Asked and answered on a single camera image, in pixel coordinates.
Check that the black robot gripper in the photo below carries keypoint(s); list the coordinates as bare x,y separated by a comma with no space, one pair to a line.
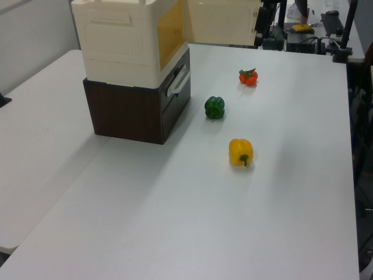
261,20

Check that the cream cabinet door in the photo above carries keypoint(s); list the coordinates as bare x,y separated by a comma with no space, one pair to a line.
221,20

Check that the Franka robot arm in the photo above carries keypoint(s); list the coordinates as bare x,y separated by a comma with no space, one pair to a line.
274,6

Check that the cream plastic cabinet box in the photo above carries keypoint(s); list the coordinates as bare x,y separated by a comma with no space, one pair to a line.
116,41

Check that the red tomato bunch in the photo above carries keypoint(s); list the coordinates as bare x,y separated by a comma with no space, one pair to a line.
248,77

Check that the black equipment box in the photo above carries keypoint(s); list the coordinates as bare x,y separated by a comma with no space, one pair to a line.
303,42

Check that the yellow sponge object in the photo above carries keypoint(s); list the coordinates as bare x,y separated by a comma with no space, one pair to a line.
301,28

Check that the black keyboard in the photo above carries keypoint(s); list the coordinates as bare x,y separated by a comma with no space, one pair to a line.
331,24

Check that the black computer mouse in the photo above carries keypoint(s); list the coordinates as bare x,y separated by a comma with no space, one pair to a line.
332,12

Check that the green bell pepper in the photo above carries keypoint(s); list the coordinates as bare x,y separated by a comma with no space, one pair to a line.
215,107

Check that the black pole clamp base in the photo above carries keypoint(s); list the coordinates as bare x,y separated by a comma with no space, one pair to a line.
342,55

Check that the yellow bell pepper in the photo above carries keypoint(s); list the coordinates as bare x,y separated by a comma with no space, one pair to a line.
240,152

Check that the dark brown drawer unit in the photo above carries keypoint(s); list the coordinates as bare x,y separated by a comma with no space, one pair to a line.
128,113

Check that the black stand foot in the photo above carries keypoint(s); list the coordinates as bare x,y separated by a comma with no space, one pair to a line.
4,100

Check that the black camera pole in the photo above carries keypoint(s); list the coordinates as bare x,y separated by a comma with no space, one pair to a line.
348,23

